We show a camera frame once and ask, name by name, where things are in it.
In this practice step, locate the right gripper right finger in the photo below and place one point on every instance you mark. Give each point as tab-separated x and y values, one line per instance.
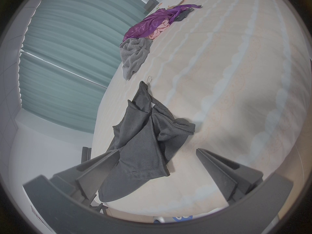
221	177

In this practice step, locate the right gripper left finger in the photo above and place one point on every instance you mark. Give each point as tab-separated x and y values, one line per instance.
93	177

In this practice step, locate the black T-shirt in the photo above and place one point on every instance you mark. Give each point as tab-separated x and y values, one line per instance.
139	142

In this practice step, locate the bed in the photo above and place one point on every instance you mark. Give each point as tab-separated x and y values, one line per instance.
231	82

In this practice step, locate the pile of clothes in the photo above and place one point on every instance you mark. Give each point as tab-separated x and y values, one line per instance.
141	33

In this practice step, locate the black chest of drawers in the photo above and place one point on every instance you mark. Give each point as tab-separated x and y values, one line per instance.
85	155

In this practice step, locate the blue-green curtain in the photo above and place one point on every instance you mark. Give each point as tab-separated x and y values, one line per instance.
61	94
85	33

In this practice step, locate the grey bedside table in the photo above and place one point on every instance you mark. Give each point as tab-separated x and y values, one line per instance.
150	6

